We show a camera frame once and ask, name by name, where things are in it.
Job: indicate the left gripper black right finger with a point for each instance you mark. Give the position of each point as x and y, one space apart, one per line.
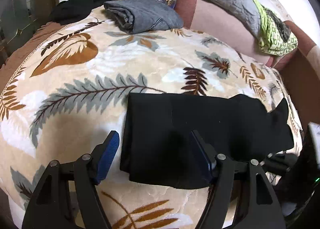
257 205

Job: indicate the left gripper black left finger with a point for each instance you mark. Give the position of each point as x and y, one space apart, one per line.
50 203

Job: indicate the brown cardboard box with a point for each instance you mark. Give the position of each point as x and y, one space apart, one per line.
302 83

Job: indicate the leaf pattern fleece blanket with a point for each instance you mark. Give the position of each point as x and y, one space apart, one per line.
154 88

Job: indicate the green patterned cloth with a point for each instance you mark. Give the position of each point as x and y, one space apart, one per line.
275 36

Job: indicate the pink and maroon bolster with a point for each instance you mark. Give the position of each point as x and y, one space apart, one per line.
204 16

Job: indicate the colourful small packet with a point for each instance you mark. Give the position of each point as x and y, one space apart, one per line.
170 3

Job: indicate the folded grey garment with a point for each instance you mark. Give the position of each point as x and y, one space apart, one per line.
139 16

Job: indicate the wooden glass cabinet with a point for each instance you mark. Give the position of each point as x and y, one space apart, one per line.
20 19

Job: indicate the black garment pile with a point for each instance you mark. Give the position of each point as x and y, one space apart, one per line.
72 11

